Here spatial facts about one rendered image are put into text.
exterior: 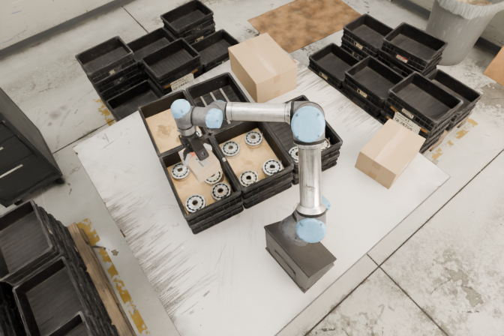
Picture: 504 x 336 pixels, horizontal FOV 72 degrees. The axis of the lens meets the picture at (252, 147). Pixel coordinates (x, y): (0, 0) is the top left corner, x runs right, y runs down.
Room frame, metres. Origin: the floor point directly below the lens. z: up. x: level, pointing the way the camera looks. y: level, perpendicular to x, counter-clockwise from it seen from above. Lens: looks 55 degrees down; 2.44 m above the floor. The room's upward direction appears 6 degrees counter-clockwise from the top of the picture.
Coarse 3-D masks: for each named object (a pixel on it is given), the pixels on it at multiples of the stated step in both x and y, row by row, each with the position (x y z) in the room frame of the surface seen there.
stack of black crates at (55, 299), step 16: (48, 272) 0.67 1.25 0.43; (64, 272) 0.67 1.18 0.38; (80, 272) 0.70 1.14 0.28; (16, 288) 0.58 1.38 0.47; (32, 288) 0.60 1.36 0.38; (48, 288) 0.59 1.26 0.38; (64, 288) 0.58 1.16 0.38; (80, 288) 0.56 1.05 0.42; (32, 304) 0.51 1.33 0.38; (48, 304) 0.50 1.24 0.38; (64, 304) 0.49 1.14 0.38; (80, 304) 0.48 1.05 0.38; (96, 304) 0.50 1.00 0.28; (32, 320) 0.42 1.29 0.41; (48, 320) 0.42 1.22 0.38; (64, 320) 0.41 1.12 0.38
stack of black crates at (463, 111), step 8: (440, 72) 2.00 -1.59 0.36; (432, 80) 2.00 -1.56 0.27; (440, 80) 1.97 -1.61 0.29; (448, 80) 1.92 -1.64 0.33; (456, 80) 1.88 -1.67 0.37; (448, 88) 1.89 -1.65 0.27; (456, 88) 1.85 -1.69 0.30; (464, 88) 1.81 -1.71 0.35; (464, 96) 1.78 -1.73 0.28; (472, 96) 1.74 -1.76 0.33; (480, 96) 1.69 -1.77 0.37; (464, 104) 1.71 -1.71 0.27; (472, 104) 1.63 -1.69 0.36; (464, 112) 1.61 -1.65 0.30; (456, 120) 1.57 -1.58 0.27; (448, 128) 1.56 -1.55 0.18
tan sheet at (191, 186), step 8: (168, 168) 1.04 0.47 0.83; (192, 176) 0.97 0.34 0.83; (224, 176) 0.95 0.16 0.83; (176, 184) 0.93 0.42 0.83; (184, 184) 0.93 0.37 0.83; (192, 184) 0.92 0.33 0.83; (200, 184) 0.92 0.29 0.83; (184, 192) 0.88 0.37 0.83; (192, 192) 0.88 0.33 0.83; (200, 192) 0.87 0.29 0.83; (208, 192) 0.87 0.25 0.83; (232, 192) 0.85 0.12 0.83; (184, 200) 0.83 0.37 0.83; (208, 200) 0.82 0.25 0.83; (184, 208) 0.79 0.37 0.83
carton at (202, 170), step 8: (192, 152) 0.92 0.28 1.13; (208, 152) 0.91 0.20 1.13; (192, 160) 0.88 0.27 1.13; (208, 160) 0.87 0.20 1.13; (216, 160) 0.86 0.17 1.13; (192, 168) 0.84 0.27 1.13; (200, 168) 0.83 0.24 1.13; (208, 168) 0.83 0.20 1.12; (216, 168) 0.85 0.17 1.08; (200, 176) 0.80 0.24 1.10; (208, 176) 0.82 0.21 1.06
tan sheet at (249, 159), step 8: (256, 128) 1.25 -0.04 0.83; (240, 136) 1.20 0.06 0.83; (240, 144) 1.15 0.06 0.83; (264, 144) 1.13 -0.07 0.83; (240, 152) 1.10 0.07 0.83; (248, 152) 1.09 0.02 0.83; (256, 152) 1.08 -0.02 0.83; (264, 152) 1.08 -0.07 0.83; (272, 152) 1.07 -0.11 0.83; (232, 160) 1.05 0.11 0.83; (240, 160) 1.04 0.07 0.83; (248, 160) 1.04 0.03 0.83; (256, 160) 1.03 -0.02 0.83; (264, 160) 1.02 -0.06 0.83; (232, 168) 1.00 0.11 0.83; (240, 168) 0.99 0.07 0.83; (248, 168) 0.99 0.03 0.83; (256, 168) 0.98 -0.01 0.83; (272, 168) 0.97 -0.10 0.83; (264, 176) 0.93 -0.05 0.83
